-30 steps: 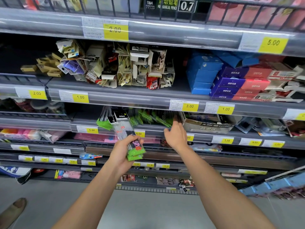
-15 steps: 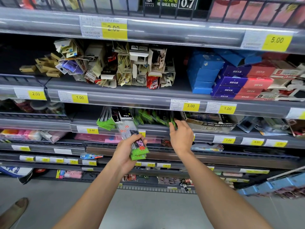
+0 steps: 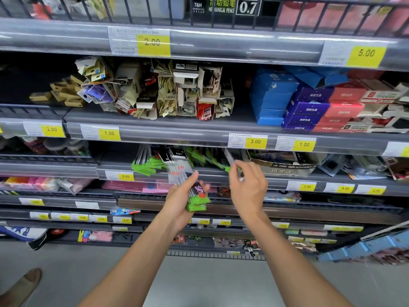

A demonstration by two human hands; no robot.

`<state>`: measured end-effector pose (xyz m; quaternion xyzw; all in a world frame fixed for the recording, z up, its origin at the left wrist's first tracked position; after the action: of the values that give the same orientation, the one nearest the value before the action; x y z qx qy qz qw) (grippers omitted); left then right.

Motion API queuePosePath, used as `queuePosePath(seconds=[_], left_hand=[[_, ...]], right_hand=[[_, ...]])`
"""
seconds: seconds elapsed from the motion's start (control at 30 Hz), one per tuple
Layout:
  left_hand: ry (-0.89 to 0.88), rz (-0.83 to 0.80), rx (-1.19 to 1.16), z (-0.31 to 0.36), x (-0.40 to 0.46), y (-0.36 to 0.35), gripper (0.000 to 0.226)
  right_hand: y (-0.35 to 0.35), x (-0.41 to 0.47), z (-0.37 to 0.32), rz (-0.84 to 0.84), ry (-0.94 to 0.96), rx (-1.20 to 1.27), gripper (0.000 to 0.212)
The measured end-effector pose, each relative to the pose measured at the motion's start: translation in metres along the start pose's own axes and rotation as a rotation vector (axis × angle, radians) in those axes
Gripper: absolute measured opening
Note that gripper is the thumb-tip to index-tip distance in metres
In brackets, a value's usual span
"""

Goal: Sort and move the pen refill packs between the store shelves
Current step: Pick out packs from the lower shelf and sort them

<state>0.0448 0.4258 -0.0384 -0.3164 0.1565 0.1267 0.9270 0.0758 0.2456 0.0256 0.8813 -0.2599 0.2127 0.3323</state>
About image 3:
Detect person's left hand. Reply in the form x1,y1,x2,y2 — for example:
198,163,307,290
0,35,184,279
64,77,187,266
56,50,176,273
161,171,211,234

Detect person's right hand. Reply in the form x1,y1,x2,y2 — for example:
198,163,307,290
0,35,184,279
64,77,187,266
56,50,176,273
228,159,269,222

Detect bundle of green-labelled pen packets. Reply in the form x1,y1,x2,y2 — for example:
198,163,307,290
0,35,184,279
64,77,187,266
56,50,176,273
166,153,212,212

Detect clear pen packet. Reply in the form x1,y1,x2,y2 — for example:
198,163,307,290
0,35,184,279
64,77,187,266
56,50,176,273
224,148,245,182

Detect person's right forearm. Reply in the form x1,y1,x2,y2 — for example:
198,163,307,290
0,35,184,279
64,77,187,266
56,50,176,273
238,210,353,307

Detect person's left forearm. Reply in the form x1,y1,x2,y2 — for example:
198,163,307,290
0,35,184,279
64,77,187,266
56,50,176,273
78,216,192,307

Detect row of green pen packets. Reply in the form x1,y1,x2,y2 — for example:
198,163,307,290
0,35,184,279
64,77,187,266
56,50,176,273
130,144,231,177

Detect colourful flat packet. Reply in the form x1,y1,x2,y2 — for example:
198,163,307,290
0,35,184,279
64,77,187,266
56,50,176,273
265,191,303,203

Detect flat pink packets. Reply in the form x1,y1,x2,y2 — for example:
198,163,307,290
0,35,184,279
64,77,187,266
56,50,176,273
102,180,180,194

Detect open cardboard display box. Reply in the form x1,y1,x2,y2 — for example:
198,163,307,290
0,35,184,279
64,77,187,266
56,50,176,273
245,149,321,178

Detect pile of dark small packets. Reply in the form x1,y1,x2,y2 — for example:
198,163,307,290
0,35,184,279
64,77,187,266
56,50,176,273
213,237,266,257

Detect small blue packet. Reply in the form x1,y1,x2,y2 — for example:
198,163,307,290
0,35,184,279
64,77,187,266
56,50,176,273
110,207,141,216

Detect row of small pastel boxes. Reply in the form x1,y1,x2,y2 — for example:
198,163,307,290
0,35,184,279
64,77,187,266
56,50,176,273
284,229,338,245

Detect pile of small cardboard packets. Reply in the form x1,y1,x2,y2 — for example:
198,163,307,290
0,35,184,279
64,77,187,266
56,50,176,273
74,56,236,121

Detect stack of blue boxes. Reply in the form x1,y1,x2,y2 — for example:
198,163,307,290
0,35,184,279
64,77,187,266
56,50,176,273
249,65,349,127

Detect pink erasers pack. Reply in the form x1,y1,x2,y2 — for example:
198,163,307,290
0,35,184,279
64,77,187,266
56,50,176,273
78,230,114,243

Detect stack of purple boxes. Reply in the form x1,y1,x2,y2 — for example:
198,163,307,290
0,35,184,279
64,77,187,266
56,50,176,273
281,85,335,133

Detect pile of clear stationery packets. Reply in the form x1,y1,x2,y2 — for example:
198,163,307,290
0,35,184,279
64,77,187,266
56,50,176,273
319,153,409,182

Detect stack of red boxes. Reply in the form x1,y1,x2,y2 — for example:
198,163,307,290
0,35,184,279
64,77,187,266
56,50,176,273
311,70,385,133

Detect round tape rolls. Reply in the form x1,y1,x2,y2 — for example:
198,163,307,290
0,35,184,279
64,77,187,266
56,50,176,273
0,136,91,157

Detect grey metal store shelving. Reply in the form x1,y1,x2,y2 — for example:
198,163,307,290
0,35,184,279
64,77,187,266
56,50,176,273
0,0,409,261

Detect yellow and white price labels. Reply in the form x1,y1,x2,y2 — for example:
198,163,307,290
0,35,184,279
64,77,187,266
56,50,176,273
0,26,409,257

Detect blue plastic shelf dividers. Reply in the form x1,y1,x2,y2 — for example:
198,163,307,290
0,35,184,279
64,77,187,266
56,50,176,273
317,229,409,263

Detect pile of pink packets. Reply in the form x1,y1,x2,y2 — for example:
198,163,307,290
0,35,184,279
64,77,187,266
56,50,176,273
0,176,94,194

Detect pile of small gold boxes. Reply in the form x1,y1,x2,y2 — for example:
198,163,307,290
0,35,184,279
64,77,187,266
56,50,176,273
29,76,87,108

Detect pile of white red boxes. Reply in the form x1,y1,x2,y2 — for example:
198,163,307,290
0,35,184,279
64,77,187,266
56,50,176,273
339,79,409,134

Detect white and blue bag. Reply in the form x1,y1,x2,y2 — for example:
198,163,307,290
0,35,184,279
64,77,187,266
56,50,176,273
0,226,49,251

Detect black pencil sign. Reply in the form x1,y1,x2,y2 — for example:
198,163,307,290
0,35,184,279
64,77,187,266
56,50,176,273
191,0,263,17

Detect row of pink boxes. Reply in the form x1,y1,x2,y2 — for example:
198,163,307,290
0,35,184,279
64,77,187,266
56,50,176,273
276,0,409,37

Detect person's brown shoe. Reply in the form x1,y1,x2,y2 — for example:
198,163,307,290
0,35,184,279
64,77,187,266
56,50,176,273
0,268,43,307

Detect black wire shelf rail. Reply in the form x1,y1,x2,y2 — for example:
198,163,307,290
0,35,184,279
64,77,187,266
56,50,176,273
0,0,409,38

